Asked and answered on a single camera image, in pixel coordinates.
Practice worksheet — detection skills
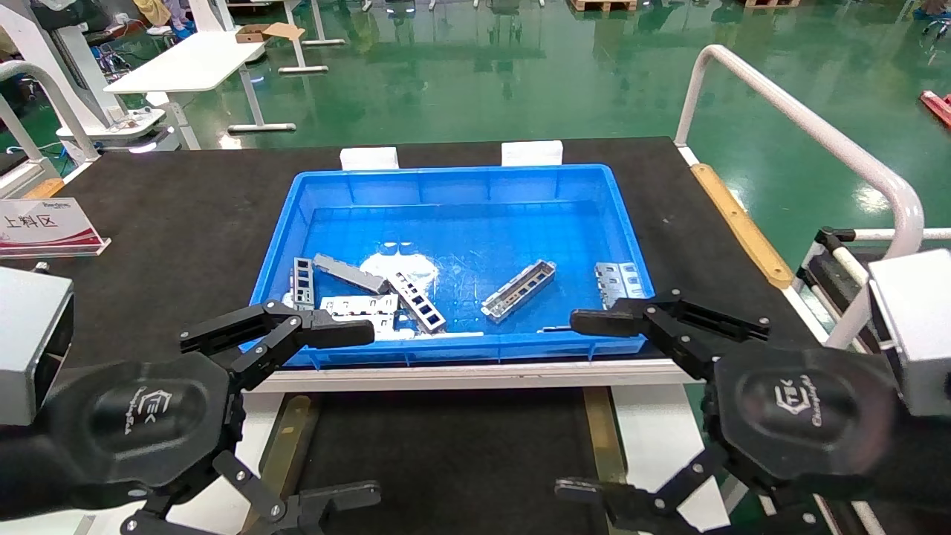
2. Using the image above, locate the folded grey metal bracket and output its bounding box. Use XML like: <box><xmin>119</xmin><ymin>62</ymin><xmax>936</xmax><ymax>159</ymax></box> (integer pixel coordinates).
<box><xmin>594</xmin><ymin>262</ymin><xmax>648</xmax><ymax>310</ymax></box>

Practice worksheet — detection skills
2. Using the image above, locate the white office table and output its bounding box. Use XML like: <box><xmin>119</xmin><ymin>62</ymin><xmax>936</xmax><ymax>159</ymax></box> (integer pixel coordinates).
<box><xmin>103</xmin><ymin>30</ymin><xmax>298</xmax><ymax>149</ymax></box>

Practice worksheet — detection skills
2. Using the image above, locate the wooden edge strip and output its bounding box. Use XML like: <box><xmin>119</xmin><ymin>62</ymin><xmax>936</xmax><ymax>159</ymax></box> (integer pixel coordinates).
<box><xmin>690</xmin><ymin>163</ymin><xmax>795</xmax><ymax>290</ymax></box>

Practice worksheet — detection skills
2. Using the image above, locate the white flat perforated metal part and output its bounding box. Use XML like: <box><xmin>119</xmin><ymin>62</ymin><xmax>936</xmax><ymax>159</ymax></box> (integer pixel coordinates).
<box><xmin>319</xmin><ymin>294</ymin><xmax>402</xmax><ymax>332</ymax></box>

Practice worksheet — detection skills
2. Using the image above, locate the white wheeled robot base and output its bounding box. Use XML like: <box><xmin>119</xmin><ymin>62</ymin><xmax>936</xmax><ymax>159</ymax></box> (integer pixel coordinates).
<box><xmin>0</xmin><ymin>0</ymin><xmax>180</xmax><ymax>161</ymax></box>

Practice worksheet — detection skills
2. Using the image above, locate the small grey perforated metal part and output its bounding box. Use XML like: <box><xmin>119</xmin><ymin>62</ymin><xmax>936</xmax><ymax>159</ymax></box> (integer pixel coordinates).
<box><xmin>292</xmin><ymin>257</ymin><xmax>317</xmax><ymax>310</ymax></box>

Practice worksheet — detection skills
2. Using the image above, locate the white table leg frame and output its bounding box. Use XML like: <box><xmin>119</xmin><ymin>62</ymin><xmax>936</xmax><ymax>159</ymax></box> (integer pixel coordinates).
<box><xmin>278</xmin><ymin>0</ymin><xmax>347</xmax><ymax>76</ymax></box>

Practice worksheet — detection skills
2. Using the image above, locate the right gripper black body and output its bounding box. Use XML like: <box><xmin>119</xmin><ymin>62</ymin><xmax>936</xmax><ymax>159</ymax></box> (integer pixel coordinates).
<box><xmin>702</xmin><ymin>348</ymin><xmax>903</xmax><ymax>487</ymax></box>

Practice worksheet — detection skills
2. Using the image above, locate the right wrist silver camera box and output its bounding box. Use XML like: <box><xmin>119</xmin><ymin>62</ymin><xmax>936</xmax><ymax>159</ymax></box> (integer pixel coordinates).
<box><xmin>868</xmin><ymin>249</ymin><xmax>951</xmax><ymax>417</ymax></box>

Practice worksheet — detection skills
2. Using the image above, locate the plain grey metal bar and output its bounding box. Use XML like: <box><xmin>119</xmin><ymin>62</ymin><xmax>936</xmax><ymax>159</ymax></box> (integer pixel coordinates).
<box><xmin>313</xmin><ymin>253</ymin><xmax>389</xmax><ymax>295</ymax></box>

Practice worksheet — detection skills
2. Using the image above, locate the white foam block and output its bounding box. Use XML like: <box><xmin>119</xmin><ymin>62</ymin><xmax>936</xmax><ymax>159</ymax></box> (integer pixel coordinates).
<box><xmin>340</xmin><ymin>146</ymin><xmax>400</xmax><ymax>171</ymax></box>
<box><xmin>501</xmin><ymin>140</ymin><xmax>564</xmax><ymax>167</ymax></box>

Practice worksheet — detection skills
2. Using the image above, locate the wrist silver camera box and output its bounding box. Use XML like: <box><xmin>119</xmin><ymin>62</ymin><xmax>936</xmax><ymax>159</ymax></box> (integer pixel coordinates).
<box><xmin>0</xmin><ymin>266</ymin><xmax>75</xmax><ymax>426</ymax></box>
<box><xmin>868</xmin><ymin>249</ymin><xmax>951</xmax><ymax>417</ymax></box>

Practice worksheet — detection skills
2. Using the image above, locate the brass coloured strip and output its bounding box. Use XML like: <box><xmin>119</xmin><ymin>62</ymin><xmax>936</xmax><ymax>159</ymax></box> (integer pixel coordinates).
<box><xmin>582</xmin><ymin>386</ymin><xmax>633</xmax><ymax>485</ymax></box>
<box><xmin>256</xmin><ymin>394</ymin><xmax>321</xmax><ymax>515</ymax></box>

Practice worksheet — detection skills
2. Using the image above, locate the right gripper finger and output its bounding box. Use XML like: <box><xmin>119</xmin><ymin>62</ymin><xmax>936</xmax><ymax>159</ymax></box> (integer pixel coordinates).
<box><xmin>554</xmin><ymin>444</ymin><xmax>733</xmax><ymax>535</ymax></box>
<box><xmin>571</xmin><ymin>291</ymin><xmax>771</xmax><ymax>380</ymax></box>

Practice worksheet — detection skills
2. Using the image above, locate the channel-shaped slotted metal part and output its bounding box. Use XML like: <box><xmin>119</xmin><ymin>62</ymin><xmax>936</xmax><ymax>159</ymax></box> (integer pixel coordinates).
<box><xmin>481</xmin><ymin>259</ymin><xmax>557</xmax><ymax>322</ymax></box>

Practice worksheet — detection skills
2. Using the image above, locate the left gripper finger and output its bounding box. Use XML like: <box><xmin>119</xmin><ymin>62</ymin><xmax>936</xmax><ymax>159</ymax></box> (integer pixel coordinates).
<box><xmin>121</xmin><ymin>450</ymin><xmax>383</xmax><ymax>535</ymax></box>
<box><xmin>180</xmin><ymin>301</ymin><xmax>376</xmax><ymax>391</ymax></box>

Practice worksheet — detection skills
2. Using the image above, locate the metal bar with square holes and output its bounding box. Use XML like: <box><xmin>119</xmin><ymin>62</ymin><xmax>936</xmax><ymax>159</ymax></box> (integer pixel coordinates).
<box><xmin>386</xmin><ymin>270</ymin><xmax>447</xmax><ymax>334</ymax></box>

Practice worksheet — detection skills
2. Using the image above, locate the red white sign placard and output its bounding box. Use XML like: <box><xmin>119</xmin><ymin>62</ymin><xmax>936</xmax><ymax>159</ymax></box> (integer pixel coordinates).
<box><xmin>0</xmin><ymin>197</ymin><xmax>111</xmax><ymax>259</ymax></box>

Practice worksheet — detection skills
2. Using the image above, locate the open cardboard box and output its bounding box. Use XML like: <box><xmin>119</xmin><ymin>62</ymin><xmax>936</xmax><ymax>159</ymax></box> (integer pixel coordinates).
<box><xmin>236</xmin><ymin>22</ymin><xmax>306</xmax><ymax>45</ymax></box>

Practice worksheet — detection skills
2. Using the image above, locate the white bent tube rail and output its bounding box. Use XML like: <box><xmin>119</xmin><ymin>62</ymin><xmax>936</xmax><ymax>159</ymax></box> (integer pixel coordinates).
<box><xmin>674</xmin><ymin>44</ymin><xmax>926</xmax><ymax>350</ymax></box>

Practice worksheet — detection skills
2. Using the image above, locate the blue plastic bin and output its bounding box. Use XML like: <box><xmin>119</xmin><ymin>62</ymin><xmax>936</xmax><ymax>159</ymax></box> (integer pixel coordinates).
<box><xmin>250</xmin><ymin>164</ymin><xmax>655</xmax><ymax>369</ymax></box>

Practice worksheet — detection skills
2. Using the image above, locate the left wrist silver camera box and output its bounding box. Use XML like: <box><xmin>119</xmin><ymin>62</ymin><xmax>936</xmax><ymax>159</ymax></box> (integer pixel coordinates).
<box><xmin>0</xmin><ymin>266</ymin><xmax>75</xmax><ymax>426</ymax></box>

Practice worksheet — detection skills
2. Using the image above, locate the tube frame cart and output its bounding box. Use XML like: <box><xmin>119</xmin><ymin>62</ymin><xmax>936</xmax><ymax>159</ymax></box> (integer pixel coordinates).
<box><xmin>798</xmin><ymin>226</ymin><xmax>951</xmax><ymax>359</ymax></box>

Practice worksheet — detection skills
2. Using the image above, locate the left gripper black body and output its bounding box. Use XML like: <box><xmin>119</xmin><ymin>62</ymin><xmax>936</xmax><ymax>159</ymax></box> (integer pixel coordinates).
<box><xmin>37</xmin><ymin>353</ymin><xmax>246</xmax><ymax>513</ymax></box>

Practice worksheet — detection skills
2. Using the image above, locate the red floor tool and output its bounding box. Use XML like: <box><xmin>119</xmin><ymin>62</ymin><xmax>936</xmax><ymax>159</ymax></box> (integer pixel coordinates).
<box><xmin>919</xmin><ymin>90</ymin><xmax>951</xmax><ymax>132</ymax></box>

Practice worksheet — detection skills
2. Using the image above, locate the thin white metal strip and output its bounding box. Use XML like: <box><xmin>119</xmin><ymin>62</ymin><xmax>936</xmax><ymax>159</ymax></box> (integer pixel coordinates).
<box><xmin>371</xmin><ymin>330</ymin><xmax>485</xmax><ymax>342</ymax></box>

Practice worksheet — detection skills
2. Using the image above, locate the grey bent tube rail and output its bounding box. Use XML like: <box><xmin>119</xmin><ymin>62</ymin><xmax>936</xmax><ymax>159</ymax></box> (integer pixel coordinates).
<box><xmin>0</xmin><ymin>59</ymin><xmax>102</xmax><ymax>164</ymax></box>

